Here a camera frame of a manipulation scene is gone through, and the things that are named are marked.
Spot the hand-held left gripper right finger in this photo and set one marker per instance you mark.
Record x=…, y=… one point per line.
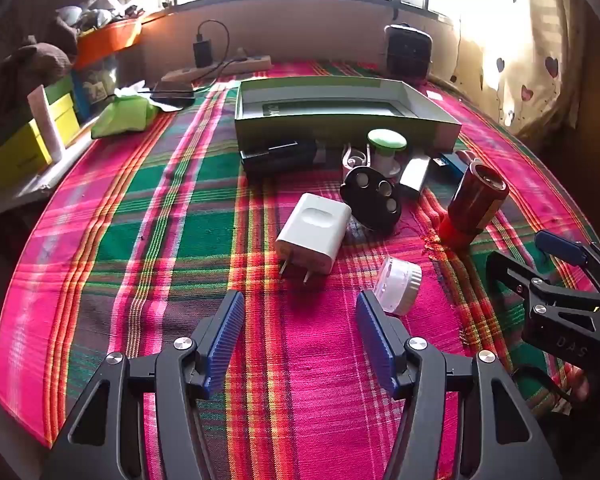
x=375, y=340

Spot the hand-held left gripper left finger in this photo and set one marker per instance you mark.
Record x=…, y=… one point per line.
x=227, y=340

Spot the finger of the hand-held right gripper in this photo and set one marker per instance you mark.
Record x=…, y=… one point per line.
x=560, y=247
x=505, y=265

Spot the white round jar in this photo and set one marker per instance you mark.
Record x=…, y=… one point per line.
x=397, y=285

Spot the dark red jar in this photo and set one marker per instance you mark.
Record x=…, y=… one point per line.
x=472, y=205

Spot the blue translucent usb device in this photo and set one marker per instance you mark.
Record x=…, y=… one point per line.
x=452, y=161

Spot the white charger plug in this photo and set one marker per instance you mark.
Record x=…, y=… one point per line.
x=312, y=230

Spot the silver lighter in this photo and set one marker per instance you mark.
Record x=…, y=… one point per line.
x=414, y=175

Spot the black oval disc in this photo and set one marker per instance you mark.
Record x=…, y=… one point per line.
x=370, y=205

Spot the green mushroom-shaped stand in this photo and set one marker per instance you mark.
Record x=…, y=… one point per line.
x=386, y=140

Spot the black rectangular device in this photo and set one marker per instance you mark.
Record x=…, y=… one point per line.
x=280, y=157

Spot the green cardboard box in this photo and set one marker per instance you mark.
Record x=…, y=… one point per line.
x=340, y=125

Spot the person's right hand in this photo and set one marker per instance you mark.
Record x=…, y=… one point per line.
x=585, y=389

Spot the plaid blanket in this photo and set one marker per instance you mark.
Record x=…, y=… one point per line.
x=180, y=260

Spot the heart print curtain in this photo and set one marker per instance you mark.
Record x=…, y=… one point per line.
x=530, y=60

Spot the grey fan heater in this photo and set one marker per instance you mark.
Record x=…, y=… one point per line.
x=407, y=52

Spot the white side shelf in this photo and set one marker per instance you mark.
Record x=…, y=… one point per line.
x=30, y=190

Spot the black smartphone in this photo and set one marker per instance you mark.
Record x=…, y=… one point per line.
x=172, y=96

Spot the white power strip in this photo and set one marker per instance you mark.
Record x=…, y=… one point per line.
x=245, y=64

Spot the yellow box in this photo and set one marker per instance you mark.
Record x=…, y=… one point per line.
x=20, y=152

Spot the white tube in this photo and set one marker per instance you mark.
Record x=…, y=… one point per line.
x=45, y=120

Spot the blue picture box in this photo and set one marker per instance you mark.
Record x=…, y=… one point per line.
x=97, y=85

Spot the black charger adapter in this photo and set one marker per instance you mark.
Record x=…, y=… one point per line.
x=203, y=52

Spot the orange box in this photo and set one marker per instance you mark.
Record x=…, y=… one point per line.
x=107, y=40

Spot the brown checked cloth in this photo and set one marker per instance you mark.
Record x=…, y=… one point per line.
x=35, y=60

